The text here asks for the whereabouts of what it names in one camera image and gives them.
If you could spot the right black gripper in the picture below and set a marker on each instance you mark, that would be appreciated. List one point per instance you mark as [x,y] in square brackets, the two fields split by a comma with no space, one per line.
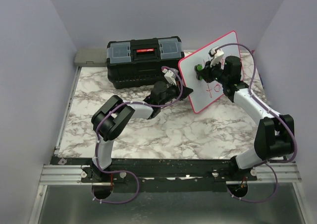
[207,71]

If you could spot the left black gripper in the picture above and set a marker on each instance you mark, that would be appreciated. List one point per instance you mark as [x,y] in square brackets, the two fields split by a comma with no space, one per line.
[186,91]

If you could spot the green whiteboard eraser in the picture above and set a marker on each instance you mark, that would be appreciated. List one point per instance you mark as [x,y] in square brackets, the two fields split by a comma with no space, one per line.
[198,68]

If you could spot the pink framed whiteboard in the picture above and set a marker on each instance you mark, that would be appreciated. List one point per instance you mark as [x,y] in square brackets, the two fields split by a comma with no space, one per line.
[204,94]

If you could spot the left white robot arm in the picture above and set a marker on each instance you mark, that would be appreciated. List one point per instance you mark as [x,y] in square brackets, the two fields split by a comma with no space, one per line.
[111,119]

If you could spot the black plastic toolbox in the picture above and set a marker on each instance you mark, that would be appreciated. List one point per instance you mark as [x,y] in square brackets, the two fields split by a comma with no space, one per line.
[137,63]

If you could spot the grey plastic case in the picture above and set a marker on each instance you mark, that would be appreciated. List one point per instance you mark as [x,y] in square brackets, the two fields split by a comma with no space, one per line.
[90,57]

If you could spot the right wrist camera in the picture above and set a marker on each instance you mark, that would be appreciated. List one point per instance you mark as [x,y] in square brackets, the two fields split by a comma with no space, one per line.
[216,55]

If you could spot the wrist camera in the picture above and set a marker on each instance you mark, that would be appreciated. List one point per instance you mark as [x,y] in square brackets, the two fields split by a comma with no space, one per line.
[216,55]
[170,76]

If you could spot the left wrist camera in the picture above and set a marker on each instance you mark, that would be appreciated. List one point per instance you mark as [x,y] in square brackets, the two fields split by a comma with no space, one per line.
[170,76]

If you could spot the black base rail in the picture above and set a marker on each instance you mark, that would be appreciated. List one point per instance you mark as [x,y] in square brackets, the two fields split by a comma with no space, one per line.
[156,175]

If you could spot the aluminium extrusion frame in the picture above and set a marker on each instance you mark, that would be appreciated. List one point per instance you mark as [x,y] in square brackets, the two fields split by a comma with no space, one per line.
[60,196]

